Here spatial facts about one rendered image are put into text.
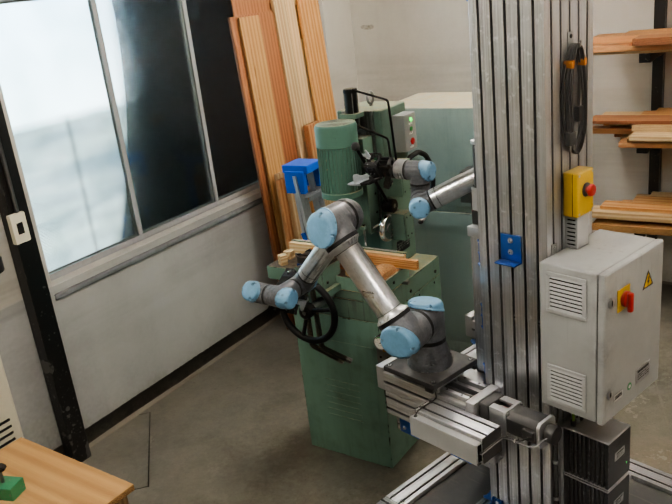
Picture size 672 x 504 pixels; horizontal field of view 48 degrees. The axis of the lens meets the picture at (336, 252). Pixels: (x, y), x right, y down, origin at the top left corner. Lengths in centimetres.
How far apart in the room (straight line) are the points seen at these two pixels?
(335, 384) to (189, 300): 129
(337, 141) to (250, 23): 164
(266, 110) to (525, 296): 256
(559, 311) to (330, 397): 148
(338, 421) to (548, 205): 167
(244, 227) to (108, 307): 111
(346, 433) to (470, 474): 70
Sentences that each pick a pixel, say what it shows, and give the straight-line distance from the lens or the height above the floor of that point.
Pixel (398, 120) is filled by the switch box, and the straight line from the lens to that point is 329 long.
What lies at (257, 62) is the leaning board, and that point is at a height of 165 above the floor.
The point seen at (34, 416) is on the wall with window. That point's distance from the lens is 384.
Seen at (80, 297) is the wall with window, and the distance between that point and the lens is 386.
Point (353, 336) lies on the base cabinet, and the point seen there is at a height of 63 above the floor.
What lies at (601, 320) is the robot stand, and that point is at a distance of 221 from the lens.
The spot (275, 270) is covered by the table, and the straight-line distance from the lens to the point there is 334.
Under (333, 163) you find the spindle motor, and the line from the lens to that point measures 308.
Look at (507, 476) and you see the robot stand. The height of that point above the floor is 38.
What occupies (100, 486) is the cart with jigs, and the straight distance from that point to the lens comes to 281.
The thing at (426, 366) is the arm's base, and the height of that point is 84.
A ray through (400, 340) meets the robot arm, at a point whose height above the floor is 100.
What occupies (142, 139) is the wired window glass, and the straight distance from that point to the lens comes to 415.
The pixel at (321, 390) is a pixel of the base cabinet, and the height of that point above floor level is 32.
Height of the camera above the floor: 205
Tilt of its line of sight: 20 degrees down
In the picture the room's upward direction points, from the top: 7 degrees counter-clockwise
